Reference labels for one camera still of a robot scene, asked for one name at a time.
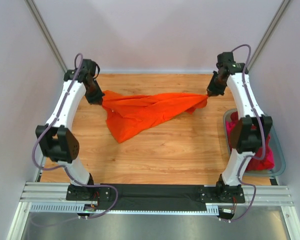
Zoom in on orange t shirt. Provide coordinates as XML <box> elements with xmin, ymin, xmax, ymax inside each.
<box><xmin>102</xmin><ymin>90</ymin><xmax>209</xmax><ymax>143</ymax></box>

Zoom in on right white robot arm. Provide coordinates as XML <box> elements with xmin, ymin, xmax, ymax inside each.
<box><xmin>207</xmin><ymin>51</ymin><xmax>273</xmax><ymax>186</ymax></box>

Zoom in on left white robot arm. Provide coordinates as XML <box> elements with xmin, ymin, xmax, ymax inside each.
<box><xmin>33</xmin><ymin>53</ymin><xmax>104</xmax><ymax>187</ymax></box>

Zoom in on dark red t shirt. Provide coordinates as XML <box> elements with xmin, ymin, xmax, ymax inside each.
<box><xmin>229</xmin><ymin>112</ymin><xmax>273</xmax><ymax>172</ymax></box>

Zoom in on magenta t shirt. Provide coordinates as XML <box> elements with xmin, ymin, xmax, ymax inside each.
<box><xmin>226</xmin><ymin>119</ymin><xmax>276</xmax><ymax>171</ymax></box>

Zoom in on black cloth strip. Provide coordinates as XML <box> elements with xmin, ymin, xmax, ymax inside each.
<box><xmin>112</xmin><ymin>184</ymin><xmax>206</xmax><ymax>210</ymax></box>

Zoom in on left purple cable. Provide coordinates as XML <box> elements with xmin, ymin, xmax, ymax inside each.
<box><xmin>31</xmin><ymin>53</ymin><xmax>120</xmax><ymax>220</ymax></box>

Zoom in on right aluminium corner post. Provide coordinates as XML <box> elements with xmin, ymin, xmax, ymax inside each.
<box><xmin>248</xmin><ymin>0</ymin><xmax>293</xmax><ymax>71</ymax></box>

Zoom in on aluminium corner post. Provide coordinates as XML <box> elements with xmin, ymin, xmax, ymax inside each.
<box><xmin>24</xmin><ymin>0</ymin><xmax>67</xmax><ymax>73</ymax></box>
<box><xmin>248</xmin><ymin>0</ymin><xmax>293</xmax><ymax>71</ymax></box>

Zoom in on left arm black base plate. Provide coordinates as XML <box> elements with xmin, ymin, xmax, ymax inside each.
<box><xmin>65</xmin><ymin>184</ymin><xmax>116</xmax><ymax>202</ymax></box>

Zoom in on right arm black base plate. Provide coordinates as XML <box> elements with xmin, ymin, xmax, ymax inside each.
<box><xmin>199</xmin><ymin>185</ymin><xmax>246</xmax><ymax>204</ymax></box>

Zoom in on left aluminium corner post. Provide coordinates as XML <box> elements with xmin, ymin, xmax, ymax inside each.
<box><xmin>24</xmin><ymin>0</ymin><xmax>67</xmax><ymax>73</ymax></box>

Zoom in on aluminium front rail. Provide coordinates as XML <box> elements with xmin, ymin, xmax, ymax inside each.
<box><xmin>20</xmin><ymin>182</ymin><xmax>294</xmax><ymax>207</ymax></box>

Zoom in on slotted grey cable duct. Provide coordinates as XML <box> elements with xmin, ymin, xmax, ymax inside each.
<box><xmin>29</xmin><ymin>202</ymin><xmax>219</xmax><ymax>216</ymax></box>

